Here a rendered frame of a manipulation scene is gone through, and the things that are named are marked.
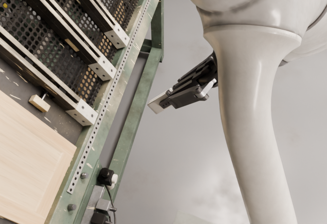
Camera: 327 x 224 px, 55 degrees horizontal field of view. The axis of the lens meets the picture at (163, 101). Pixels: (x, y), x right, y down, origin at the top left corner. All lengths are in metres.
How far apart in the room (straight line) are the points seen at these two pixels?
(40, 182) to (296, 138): 1.94
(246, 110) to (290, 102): 2.52
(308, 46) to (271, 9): 0.16
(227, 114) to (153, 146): 2.11
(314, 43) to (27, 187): 1.13
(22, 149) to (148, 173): 1.22
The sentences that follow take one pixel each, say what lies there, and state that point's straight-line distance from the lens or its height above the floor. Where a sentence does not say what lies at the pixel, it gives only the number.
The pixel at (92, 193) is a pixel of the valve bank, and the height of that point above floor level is 0.74.
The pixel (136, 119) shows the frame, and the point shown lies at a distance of 2.35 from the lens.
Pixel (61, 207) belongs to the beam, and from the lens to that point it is 1.40.
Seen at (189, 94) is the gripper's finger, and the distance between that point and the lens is 0.55.
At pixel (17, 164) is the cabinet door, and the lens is 1.31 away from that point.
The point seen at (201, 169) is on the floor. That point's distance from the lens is 2.37.
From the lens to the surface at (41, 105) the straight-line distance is 1.36.
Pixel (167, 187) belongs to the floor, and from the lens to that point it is 2.31.
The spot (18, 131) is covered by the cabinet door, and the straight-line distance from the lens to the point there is 1.32.
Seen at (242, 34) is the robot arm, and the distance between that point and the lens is 0.31.
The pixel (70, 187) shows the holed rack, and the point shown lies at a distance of 1.42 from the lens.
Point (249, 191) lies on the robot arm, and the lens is 0.40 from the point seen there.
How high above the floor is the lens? 2.17
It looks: 55 degrees down
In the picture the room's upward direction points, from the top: straight up
